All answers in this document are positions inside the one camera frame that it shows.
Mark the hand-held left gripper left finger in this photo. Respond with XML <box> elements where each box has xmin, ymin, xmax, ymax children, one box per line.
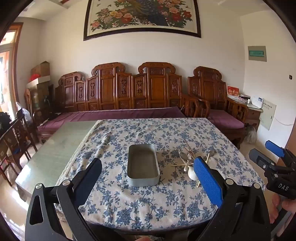
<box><xmin>25</xmin><ymin>158</ymin><xmax>116</xmax><ymax>241</ymax></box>

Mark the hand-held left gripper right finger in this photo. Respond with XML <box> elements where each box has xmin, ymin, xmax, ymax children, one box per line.
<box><xmin>192</xmin><ymin>157</ymin><xmax>271</xmax><ymax>241</ymax></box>

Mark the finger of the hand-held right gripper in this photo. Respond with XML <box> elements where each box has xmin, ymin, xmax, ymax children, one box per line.
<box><xmin>249</xmin><ymin>148</ymin><xmax>295</xmax><ymax>175</ymax></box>
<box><xmin>265</xmin><ymin>140</ymin><xmax>296</xmax><ymax>167</ymax></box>

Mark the white ceramic spoon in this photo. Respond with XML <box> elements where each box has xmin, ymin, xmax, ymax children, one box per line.
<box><xmin>188</xmin><ymin>167</ymin><xmax>199</xmax><ymax>181</ymax></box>

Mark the grey metal tray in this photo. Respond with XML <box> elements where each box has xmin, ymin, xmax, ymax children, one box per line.
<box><xmin>127</xmin><ymin>144</ymin><xmax>160</xmax><ymax>186</ymax></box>

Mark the person's right hand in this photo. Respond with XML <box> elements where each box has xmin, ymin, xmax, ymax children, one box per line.
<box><xmin>269</xmin><ymin>195</ymin><xmax>296</xmax><ymax>225</ymax></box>

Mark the grey mop head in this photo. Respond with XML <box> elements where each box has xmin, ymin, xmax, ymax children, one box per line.
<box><xmin>244</xmin><ymin>124</ymin><xmax>258</xmax><ymax>144</ymax></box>

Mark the white electrical panel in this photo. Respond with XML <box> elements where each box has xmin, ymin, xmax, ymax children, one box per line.
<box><xmin>259</xmin><ymin>100</ymin><xmax>277</xmax><ymax>131</ymax></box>

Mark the wooden side table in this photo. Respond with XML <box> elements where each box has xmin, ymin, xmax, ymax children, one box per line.
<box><xmin>245</xmin><ymin>107</ymin><xmax>263</xmax><ymax>130</ymax></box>

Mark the green glass top table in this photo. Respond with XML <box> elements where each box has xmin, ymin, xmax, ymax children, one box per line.
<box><xmin>15</xmin><ymin>120</ymin><xmax>100</xmax><ymax>202</ymax></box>

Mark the purple armchair cushion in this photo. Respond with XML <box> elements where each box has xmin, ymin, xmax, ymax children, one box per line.
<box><xmin>208</xmin><ymin>109</ymin><xmax>245</xmax><ymax>129</ymax></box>

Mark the blue floral tablecloth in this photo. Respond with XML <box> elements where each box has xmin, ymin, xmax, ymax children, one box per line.
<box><xmin>55</xmin><ymin>118</ymin><xmax>265</xmax><ymax>232</ymax></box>

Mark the purple sofa cushion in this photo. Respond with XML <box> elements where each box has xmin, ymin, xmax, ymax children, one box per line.
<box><xmin>37</xmin><ymin>107</ymin><xmax>186</xmax><ymax>132</ymax></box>

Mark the red desk calendar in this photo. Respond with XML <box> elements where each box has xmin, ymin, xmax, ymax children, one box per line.
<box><xmin>227</xmin><ymin>86</ymin><xmax>240</xmax><ymax>100</ymax></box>

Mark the dark wooden chair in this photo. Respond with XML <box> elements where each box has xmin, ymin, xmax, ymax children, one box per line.
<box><xmin>0</xmin><ymin>137</ymin><xmax>19</xmax><ymax>186</ymax></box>
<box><xmin>9</xmin><ymin>113</ymin><xmax>37</xmax><ymax>160</ymax></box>

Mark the carved wooden armchair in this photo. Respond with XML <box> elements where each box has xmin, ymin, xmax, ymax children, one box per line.
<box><xmin>188</xmin><ymin>66</ymin><xmax>249</xmax><ymax>149</ymax></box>

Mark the carved wooden sofa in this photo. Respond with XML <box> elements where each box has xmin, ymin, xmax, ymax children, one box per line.
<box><xmin>36</xmin><ymin>62</ymin><xmax>199</xmax><ymax>144</ymax></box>

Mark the dark display cabinet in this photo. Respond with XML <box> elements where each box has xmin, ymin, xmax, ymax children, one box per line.
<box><xmin>24</xmin><ymin>81</ymin><xmax>55</xmax><ymax>121</ymax></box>

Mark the white plastic bag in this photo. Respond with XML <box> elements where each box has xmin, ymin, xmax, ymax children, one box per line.
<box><xmin>16</xmin><ymin>102</ymin><xmax>31</xmax><ymax>122</ymax></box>

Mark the dark clothes pile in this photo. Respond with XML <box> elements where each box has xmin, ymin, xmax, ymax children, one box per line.
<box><xmin>0</xmin><ymin>112</ymin><xmax>11</xmax><ymax>137</ymax></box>

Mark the white flat box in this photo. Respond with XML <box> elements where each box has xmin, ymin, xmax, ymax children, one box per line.
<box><xmin>26</xmin><ymin>75</ymin><xmax>51</xmax><ymax>89</ymax></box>

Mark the brown cardboard box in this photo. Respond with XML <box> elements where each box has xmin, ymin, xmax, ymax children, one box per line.
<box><xmin>31</xmin><ymin>61</ymin><xmax>51</xmax><ymax>78</ymax></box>

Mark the wooden framed window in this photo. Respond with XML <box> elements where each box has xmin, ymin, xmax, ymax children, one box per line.
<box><xmin>0</xmin><ymin>22</ymin><xmax>24</xmax><ymax>112</ymax></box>

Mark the framed floral painting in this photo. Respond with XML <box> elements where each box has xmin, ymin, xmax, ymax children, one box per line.
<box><xmin>83</xmin><ymin>0</ymin><xmax>201</xmax><ymax>41</ymax></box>

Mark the white wall cable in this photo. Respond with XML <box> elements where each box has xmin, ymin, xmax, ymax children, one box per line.
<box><xmin>274</xmin><ymin>116</ymin><xmax>292</xmax><ymax>126</ymax></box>

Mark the green framed wall panel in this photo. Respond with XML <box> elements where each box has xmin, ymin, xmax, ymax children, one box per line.
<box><xmin>248</xmin><ymin>46</ymin><xmax>267</xmax><ymax>62</ymax></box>

